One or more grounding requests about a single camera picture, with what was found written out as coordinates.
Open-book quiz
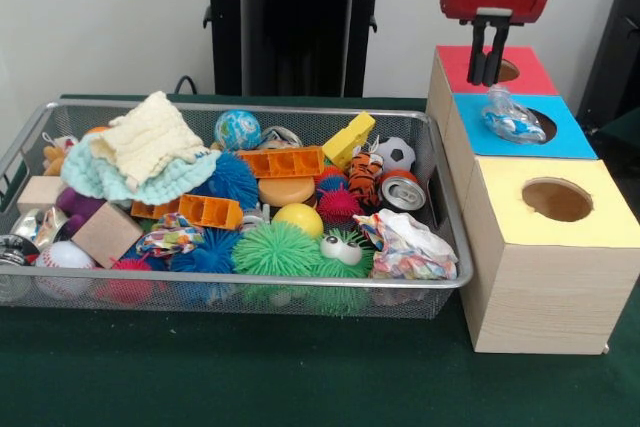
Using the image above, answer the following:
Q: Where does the clear plastic toy packet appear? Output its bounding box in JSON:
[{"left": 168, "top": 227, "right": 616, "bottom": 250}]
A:
[{"left": 480, "top": 85, "right": 548, "bottom": 145}]

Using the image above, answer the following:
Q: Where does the mint knitted cloth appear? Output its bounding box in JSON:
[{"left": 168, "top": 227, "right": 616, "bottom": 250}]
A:
[{"left": 62, "top": 134, "right": 222, "bottom": 207}]

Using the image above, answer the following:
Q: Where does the cream knitted cloth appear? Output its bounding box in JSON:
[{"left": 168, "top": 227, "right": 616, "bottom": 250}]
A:
[{"left": 89, "top": 90, "right": 205, "bottom": 192}]

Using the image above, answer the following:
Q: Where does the wooden box with three holes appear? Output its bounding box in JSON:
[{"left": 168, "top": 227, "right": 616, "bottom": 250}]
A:
[{"left": 425, "top": 44, "right": 640, "bottom": 356}]

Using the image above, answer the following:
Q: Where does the yellow toy block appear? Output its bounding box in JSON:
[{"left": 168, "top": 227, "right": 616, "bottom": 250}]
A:
[{"left": 321, "top": 111, "right": 377, "bottom": 171}]

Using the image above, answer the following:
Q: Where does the silver drink can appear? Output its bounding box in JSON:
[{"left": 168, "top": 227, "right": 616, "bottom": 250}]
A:
[{"left": 379, "top": 169, "right": 428, "bottom": 213}]

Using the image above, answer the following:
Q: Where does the tiger striped plush toy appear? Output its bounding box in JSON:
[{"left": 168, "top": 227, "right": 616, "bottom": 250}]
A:
[{"left": 348, "top": 150, "right": 385, "bottom": 208}]

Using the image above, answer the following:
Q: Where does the orange long toy block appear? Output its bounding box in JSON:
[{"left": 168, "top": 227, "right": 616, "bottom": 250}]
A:
[{"left": 238, "top": 145, "right": 326, "bottom": 180}]

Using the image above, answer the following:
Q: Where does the yellow smooth ball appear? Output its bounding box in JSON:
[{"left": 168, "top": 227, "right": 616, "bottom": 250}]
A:
[{"left": 272, "top": 203, "right": 325, "bottom": 239}]

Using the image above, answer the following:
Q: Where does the globe print ball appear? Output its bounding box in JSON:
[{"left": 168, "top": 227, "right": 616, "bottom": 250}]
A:
[{"left": 214, "top": 109, "right": 263, "bottom": 152}]

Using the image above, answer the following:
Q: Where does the green spiky rubber ball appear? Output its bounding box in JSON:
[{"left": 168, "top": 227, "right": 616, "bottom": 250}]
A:
[{"left": 230, "top": 220, "right": 324, "bottom": 278}]

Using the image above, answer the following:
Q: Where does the dark green table cloth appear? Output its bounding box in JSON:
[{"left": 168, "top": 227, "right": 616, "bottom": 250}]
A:
[{"left": 0, "top": 93, "right": 640, "bottom": 427}]

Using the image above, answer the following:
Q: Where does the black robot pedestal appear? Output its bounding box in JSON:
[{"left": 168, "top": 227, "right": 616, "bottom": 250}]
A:
[{"left": 192, "top": 0, "right": 404, "bottom": 98}]

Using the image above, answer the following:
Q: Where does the shallow wire mesh bin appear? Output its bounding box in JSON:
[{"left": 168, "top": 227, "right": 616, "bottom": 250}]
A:
[{"left": 0, "top": 99, "right": 474, "bottom": 321}]

